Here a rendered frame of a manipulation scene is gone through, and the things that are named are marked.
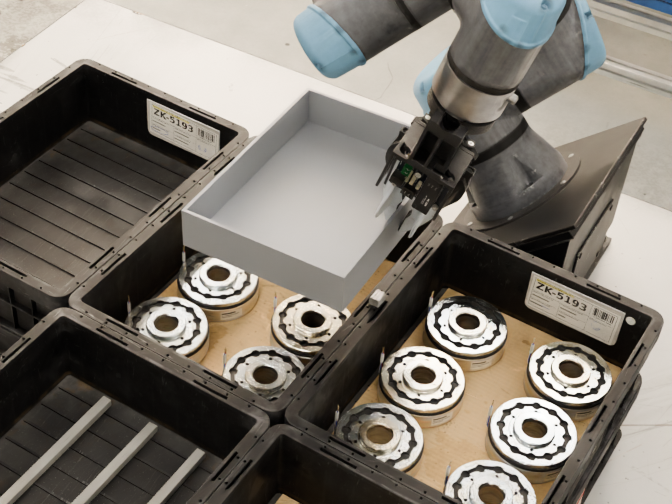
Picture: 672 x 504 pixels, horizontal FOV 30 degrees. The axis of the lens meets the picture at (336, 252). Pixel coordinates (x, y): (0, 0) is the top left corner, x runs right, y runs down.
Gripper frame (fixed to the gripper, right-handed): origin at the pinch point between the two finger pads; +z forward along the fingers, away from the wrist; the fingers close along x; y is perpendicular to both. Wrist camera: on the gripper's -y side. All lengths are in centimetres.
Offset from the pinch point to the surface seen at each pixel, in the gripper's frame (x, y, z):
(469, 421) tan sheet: 19.3, 3.1, 20.4
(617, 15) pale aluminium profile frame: 14, -187, 80
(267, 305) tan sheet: -9.5, -2.5, 28.6
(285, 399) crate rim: -0.3, 18.1, 15.5
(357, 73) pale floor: -38, -167, 124
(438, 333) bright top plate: 10.9, -5.6, 19.5
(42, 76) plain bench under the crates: -68, -44, 59
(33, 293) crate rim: -32.4, 16.9, 25.8
